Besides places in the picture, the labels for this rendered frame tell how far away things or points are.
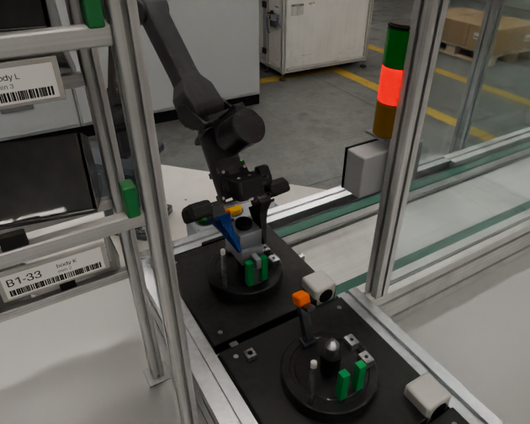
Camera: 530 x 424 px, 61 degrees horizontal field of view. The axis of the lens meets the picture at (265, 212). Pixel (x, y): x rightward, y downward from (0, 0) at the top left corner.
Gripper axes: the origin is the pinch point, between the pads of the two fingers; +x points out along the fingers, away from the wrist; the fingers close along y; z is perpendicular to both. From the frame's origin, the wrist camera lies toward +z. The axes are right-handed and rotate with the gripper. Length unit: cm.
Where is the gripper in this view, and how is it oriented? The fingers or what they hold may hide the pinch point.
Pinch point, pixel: (246, 229)
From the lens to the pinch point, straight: 77.2
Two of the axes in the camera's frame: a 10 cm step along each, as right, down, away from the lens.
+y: 8.6, -2.8, 4.2
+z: 4.0, -1.4, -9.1
